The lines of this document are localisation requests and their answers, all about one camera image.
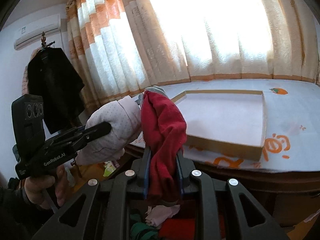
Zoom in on dark red underwear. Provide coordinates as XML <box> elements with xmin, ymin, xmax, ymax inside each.
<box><xmin>141</xmin><ymin>91</ymin><xmax>187</xmax><ymax>202</ymax></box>

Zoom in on light pink underwear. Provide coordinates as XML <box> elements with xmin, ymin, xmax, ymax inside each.
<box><xmin>145</xmin><ymin>205</ymin><xmax>180</xmax><ymax>227</ymax></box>

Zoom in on orange cream patterned curtain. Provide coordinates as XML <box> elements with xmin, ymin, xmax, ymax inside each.
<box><xmin>66</xmin><ymin>0</ymin><xmax>319</xmax><ymax>112</ymax></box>

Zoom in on shallow cardboard tray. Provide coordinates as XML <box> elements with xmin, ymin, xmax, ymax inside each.
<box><xmin>172</xmin><ymin>89</ymin><xmax>267</xmax><ymax>161</ymax></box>

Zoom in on black hanging coat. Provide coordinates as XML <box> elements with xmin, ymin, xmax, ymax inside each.
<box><xmin>27</xmin><ymin>48</ymin><xmax>85</xmax><ymax>134</ymax></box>

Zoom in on green black striped underwear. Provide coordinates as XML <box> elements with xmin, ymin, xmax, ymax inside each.
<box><xmin>130</xmin><ymin>214</ymin><xmax>158</xmax><ymax>240</ymax></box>

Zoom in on person left hand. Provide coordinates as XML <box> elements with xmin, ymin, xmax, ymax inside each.
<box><xmin>24</xmin><ymin>165</ymin><xmax>71</xmax><ymax>209</ymax></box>

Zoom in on white persimmon print tablecloth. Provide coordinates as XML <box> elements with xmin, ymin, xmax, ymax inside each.
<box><xmin>163</xmin><ymin>79</ymin><xmax>319</xmax><ymax>172</ymax></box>

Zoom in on bright red underwear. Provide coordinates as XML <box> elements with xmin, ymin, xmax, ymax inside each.
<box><xmin>158</xmin><ymin>218</ymin><xmax>203</xmax><ymax>240</ymax></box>

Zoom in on pink dotted underwear roll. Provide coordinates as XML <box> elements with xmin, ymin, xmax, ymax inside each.
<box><xmin>76</xmin><ymin>96</ymin><xmax>142</xmax><ymax>165</ymax></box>

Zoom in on white wall air conditioner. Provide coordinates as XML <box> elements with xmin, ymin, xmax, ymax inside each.
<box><xmin>14</xmin><ymin>14</ymin><xmax>61</xmax><ymax>50</ymax></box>

